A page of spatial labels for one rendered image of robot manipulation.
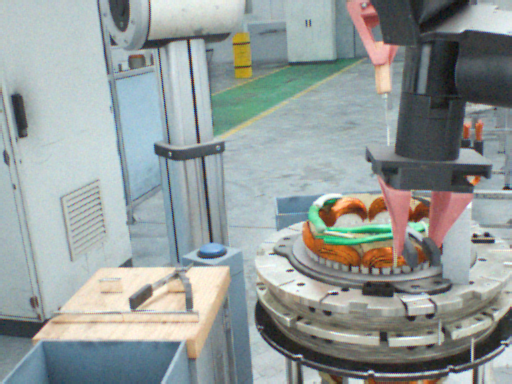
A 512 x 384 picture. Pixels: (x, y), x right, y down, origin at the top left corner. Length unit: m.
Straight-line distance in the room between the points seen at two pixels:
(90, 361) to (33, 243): 2.23
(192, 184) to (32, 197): 1.83
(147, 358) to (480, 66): 0.45
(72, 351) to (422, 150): 0.44
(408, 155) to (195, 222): 0.67
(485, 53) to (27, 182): 2.52
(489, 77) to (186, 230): 0.77
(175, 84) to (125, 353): 0.56
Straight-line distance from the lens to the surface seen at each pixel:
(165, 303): 0.78
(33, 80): 2.95
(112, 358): 0.73
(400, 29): 0.53
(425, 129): 0.56
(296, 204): 1.17
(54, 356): 0.75
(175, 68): 1.12
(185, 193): 1.15
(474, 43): 0.52
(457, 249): 0.71
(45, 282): 3.03
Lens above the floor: 1.40
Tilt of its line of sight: 17 degrees down
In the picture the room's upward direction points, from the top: 4 degrees counter-clockwise
